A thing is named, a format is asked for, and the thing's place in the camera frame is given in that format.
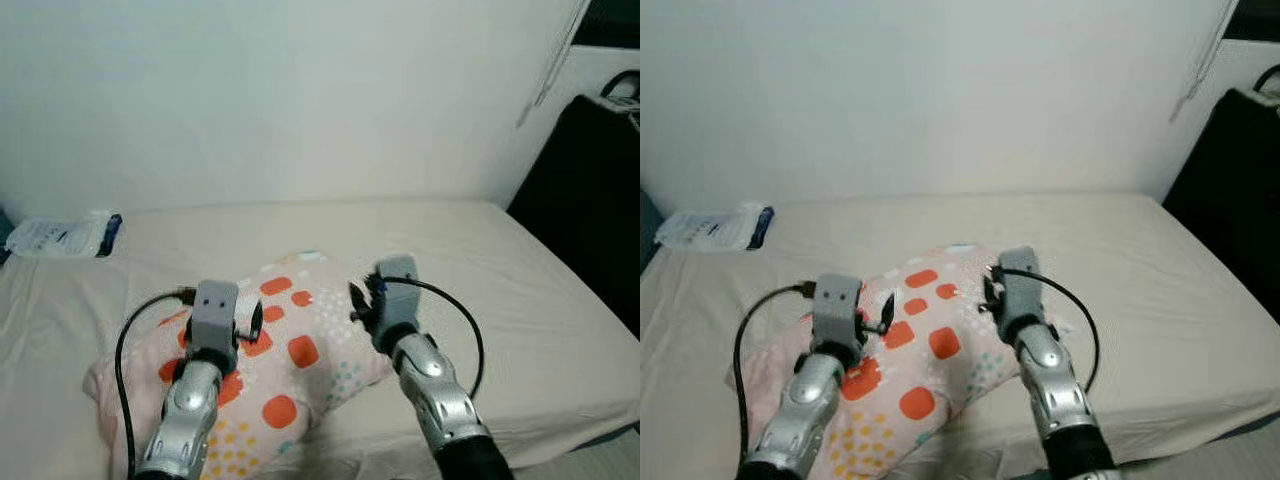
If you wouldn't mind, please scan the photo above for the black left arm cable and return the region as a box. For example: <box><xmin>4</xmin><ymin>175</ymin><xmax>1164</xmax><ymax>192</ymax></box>
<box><xmin>114</xmin><ymin>286</ymin><xmax>199</xmax><ymax>477</ymax></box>
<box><xmin>732</xmin><ymin>282</ymin><xmax>821</xmax><ymax>471</ymax></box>

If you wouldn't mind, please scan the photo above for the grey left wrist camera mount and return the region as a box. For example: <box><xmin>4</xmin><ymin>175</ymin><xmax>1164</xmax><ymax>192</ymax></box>
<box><xmin>815</xmin><ymin>275</ymin><xmax>866</xmax><ymax>346</ymax></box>
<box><xmin>188</xmin><ymin>280</ymin><xmax>241</xmax><ymax>353</ymax></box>

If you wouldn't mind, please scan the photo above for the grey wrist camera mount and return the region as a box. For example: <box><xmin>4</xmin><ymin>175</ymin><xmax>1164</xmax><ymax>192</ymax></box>
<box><xmin>815</xmin><ymin>275</ymin><xmax>866</xmax><ymax>346</ymax></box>
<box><xmin>998</xmin><ymin>248</ymin><xmax>1046</xmax><ymax>321</ymax></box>
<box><xmin>372</xmin><ymin>255</ymin><xmax>421</xmax><ymax>331</ymax></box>
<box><xmin>188</xmin><ymin>280</ymin><xmax>241</xmax><ymax>353</ymax></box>

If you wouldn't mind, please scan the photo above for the pink patterned pillow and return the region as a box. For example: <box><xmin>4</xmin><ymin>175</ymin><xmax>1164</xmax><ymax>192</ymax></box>
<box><xmin>727</xmin><ymin>243</ymin><xmax>1051</xmax><ymax>480</ymax></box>
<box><xmin>85</xmin><ymin>250</ymin><xmax>401</xmax><ymax>480</ymax></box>

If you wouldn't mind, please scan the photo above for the beige mattress bed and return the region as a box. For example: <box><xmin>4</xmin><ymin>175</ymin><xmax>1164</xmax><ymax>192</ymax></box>
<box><xmin>0</xmin><ymin>198</ymin><xmax>640</xmax><ymax>480</ymax></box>
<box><xmin>640</xmin><ymin>192</ymin><xmax>1280</xmax><ymax>480</ymax></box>

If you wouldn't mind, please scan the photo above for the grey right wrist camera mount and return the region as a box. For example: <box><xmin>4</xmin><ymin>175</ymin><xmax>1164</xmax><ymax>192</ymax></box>
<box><xmin>372</xmin><ymin>255</ymin><xmax>421</xmax><ymax>331</ymax></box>
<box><xmin>998</xmin><ymin>248</ymin><xmax>1046</xmax><ymax>321</ymax></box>

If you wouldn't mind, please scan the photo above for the white plastic package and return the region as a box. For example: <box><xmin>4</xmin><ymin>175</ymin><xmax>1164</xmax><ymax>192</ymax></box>
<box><xmin>3</xmin><ymin>210</ymin><xmax>124</xmax><ymax>259</ymax></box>
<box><xmin>655</xmin><ymin>203</ymin><xmax>776</xmax><ymax>251</ymax></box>

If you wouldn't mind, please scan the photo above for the white blind wand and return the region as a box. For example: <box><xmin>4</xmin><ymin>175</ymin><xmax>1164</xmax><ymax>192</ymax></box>
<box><xmin>535</xmin><ymin>0</ymin><xmax>591</xmax><ymax>109</ymax></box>
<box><xmin>1183</xmin><ymin>0</ymin><xmax>1241</xmax><ymax>101</ymax></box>

